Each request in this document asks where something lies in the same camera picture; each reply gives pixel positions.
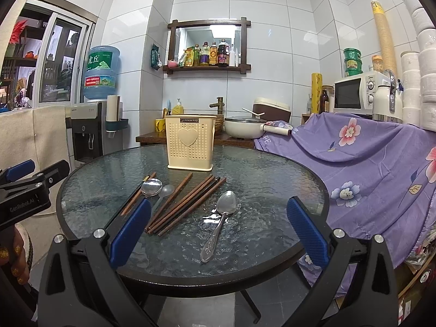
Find window with frame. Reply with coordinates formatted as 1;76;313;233
1;0;98;111

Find green instant noodle cups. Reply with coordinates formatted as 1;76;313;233
344;48;363;77

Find round glass table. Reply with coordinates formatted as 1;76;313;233
55;143;331;324

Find brown rice cooker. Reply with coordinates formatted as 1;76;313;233
252;98;291;123

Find yellow oil bottle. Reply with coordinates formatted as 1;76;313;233
208;42;218;66

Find woven pattern basin sink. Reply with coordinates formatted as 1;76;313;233
214;114;224;134

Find beige cloth cover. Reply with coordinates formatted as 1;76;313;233
1;105;69;248

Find yellow wrap roll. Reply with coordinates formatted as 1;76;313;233
311;73;323;114

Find water dispenser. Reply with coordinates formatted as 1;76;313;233
70;101;129;163

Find paper cup stack holder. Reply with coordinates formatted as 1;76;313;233
105;95;129;138

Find large steel spoon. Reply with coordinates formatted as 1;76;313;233
199;190;238;264

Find dark black chopstick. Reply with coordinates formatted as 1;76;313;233
146;175;226;236

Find dark wooden counter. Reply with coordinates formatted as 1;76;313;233
135;130;257;150

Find steel spoon round bowl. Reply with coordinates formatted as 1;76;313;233
140;178;163;198

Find cream plastic utensil holder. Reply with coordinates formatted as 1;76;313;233
165;114;215;172

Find pink small bowl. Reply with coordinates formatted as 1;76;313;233
168;60;178;68

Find wooden framed mirror shelf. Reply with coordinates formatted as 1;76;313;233
163;17;251;75

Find brown chopstick gold tip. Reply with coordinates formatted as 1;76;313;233
120;172;157;216

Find yellow mug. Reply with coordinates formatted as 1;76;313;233
155;118;165;132

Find dark soy sauce bottle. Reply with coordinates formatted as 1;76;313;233
217;38;230;66

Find blue water jug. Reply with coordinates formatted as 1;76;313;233
83;46;120;101

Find white electric kettle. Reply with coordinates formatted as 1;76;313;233
373;69;403;123

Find brass faucet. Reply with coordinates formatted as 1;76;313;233
209;97;225;115

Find person left hand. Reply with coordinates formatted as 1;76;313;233
1;228;29;285

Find white microwave oven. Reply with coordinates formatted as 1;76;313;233
333;71;389;115

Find brown wooden chopstick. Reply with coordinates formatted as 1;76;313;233
145;172;193;231
148;176;219;234
158;177;226;236
146;174;214;233

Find brown glass bottle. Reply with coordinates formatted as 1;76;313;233
319;89;330;114

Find purple floral cloth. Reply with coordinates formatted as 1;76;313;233
253;111;436;298

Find white frying pan with lid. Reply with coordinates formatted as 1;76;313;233
224;117;293;140

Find yellow soap dispenser bottle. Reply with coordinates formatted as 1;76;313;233
171;98;184;115

